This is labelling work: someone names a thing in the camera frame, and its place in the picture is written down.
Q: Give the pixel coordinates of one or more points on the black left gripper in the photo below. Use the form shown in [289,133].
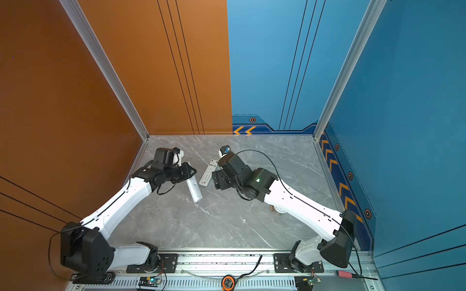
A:
[187,174]

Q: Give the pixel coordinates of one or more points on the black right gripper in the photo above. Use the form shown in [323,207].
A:
[218,177]

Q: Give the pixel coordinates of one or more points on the white remote control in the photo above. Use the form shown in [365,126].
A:
[207,176]

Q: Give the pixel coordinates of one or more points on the white remote with QR label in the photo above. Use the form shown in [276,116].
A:
[194,189]

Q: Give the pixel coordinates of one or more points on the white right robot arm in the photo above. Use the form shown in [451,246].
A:
[335,231]

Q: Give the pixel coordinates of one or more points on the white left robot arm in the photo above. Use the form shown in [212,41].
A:
[84,246]

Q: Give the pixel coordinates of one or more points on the white lidded cup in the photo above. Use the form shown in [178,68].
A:
[279,211]

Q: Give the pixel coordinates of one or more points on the green circuit board left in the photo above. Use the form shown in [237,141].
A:
[150,282]

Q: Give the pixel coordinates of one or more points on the circuit board right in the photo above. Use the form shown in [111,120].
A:
[306,283]

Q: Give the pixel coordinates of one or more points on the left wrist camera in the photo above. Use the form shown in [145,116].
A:
[178,155]

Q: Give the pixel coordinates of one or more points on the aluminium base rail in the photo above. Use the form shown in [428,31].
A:
[254,269]

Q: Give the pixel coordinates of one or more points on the pink handled screwdriver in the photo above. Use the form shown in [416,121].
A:
[348,275]

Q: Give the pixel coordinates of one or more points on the aluminium corner post left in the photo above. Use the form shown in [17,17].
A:
[90,39]

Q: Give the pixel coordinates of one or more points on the aluminium corner post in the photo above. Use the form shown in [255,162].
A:
[365,29]
[90,39]

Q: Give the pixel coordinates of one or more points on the aluminium corner post right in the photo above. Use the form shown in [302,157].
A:
[365,29]

